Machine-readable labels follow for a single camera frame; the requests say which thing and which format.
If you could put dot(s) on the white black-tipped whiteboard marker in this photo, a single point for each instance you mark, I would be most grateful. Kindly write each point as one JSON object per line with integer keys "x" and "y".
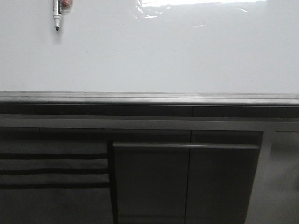
{"x": 57, "y": 13}

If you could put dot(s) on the grey whiteboard marker tray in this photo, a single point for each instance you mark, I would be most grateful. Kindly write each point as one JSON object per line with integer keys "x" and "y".
{"x": 138, "y": 98}

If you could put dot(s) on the grey cabinet with doors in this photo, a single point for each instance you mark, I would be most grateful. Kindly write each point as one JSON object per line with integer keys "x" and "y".
{"x": 184, "y": 177}

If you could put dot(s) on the grey drawer unit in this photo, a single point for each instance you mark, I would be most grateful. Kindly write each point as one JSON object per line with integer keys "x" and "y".
{"x": 56, "y": 178}

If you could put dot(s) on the white table frame rail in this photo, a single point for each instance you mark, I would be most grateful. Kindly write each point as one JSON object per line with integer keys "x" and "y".
{"x": 150, "y": 122}

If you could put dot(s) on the white whiteboard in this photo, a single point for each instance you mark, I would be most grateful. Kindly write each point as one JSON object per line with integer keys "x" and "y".
{"x": 182, "y": 46}

